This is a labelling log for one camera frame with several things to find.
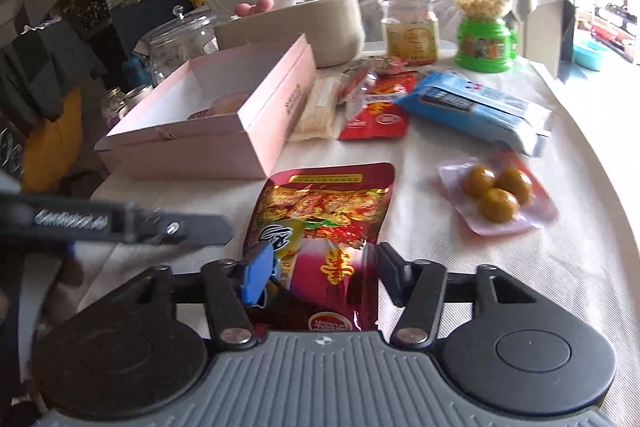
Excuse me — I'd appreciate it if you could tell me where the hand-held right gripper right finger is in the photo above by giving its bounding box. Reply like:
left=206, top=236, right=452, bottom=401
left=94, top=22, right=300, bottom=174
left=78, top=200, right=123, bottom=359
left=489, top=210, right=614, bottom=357
left=374, top=241, right=541, bottom=353

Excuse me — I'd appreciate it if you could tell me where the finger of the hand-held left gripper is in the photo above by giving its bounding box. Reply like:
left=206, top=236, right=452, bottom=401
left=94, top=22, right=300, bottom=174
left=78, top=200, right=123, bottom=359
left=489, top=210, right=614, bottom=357
left=126, top=205, right=236, bottom=249

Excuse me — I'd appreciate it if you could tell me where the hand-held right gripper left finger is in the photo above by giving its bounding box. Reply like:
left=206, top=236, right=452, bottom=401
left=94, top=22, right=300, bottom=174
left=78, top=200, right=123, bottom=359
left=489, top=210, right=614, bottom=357
left=127, top=241, right=278, bottom=351

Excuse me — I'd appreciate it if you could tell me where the pink cardboard box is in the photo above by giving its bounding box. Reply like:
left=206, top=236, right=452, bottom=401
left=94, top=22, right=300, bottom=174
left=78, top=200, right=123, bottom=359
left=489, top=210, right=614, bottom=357
left=95, top=33, right=319, bottom=180

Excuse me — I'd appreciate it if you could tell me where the dark red snack pouch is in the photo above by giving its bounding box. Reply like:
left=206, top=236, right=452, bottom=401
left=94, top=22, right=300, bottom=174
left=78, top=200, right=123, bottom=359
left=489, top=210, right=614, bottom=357
left=243, top=163, right=397, bottom=333

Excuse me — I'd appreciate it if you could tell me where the small red snack packet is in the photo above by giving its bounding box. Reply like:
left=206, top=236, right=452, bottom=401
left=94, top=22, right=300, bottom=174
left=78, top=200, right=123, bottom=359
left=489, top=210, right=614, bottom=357
left=338, top=99, right=410, bottom=142

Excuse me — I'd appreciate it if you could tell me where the beige wafer packet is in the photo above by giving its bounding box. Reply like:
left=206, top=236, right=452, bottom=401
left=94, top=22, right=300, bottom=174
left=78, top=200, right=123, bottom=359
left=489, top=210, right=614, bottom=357
left=290, top=74, right=346, bottom=142

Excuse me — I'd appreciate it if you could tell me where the blue snack package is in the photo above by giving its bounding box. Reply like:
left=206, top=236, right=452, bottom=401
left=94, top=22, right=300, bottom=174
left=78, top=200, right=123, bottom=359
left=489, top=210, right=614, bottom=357
left=398, top=71, right=553, bottom=158

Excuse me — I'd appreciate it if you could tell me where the cartoon print snack packet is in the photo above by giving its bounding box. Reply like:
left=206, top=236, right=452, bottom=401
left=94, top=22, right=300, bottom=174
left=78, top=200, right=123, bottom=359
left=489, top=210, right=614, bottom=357
left=336, top=57, right=401, bottom=105

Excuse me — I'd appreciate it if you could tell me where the person's left hand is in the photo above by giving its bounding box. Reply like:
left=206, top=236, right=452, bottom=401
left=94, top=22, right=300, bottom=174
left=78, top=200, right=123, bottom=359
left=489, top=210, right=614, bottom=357
left=40, top=258, right=86, bottom=329

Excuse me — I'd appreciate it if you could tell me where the yellow chair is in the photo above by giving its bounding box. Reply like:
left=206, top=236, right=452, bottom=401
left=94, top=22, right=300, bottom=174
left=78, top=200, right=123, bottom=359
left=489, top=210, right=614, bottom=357
left=22, top=87, right=83, bottom=192

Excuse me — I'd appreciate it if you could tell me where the round pastry packet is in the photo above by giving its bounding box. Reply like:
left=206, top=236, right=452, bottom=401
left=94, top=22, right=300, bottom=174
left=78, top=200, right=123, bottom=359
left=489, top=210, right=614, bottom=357
left=189, top=92, right=251, bottom=120

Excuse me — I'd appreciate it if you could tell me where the small glass jar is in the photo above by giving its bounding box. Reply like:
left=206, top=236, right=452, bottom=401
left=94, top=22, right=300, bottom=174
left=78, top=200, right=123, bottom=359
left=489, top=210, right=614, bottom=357
left=100, top=87, right=128, bottom=128

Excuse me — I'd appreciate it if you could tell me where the small metal tin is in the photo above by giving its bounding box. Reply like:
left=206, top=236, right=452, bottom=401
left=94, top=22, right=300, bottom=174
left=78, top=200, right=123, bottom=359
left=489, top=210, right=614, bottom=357
left=122, top=84, right=153, bottom=110

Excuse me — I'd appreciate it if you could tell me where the dark cloth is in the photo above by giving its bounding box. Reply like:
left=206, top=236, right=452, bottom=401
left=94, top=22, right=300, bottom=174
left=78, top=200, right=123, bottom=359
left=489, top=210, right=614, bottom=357
left=0, top=19, right=108, bottom=128

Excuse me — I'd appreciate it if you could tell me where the white tablecloth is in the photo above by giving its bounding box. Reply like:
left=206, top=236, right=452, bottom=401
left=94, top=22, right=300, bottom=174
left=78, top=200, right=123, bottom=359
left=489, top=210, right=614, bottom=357
left=90, top=49, right=640, bottom=413

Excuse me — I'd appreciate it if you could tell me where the glass jar with lid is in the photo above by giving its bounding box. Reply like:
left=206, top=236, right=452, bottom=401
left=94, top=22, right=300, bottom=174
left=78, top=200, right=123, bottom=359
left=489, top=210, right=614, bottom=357
left=147, top=5, right=221, bottom=88

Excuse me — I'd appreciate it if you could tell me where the shiny red snack packet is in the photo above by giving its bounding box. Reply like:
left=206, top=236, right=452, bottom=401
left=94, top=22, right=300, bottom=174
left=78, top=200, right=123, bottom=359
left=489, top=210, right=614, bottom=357
left=370, top=72, right=421, bottom=102

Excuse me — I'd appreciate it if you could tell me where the pink toy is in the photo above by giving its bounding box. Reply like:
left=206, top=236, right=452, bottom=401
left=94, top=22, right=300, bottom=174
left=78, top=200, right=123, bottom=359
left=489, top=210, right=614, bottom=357
left=234, top=0, right=276, bottom=18

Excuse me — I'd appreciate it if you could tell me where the green candy dispenser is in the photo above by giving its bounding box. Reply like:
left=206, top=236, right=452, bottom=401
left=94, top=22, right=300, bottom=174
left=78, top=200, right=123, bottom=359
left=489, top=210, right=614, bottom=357
left=449, top=0, right=518, bottom=72

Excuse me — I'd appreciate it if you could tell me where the clear jar with red lid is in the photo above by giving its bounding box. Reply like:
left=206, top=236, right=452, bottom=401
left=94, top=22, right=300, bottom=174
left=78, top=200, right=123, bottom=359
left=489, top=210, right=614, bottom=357
left=375, top=0, right=441, bottom=66

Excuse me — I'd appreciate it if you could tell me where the blue basin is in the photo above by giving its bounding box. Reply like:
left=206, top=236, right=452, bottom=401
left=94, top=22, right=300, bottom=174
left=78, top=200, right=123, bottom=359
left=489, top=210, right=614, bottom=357
left=572, top=39, right=611, bottom=72

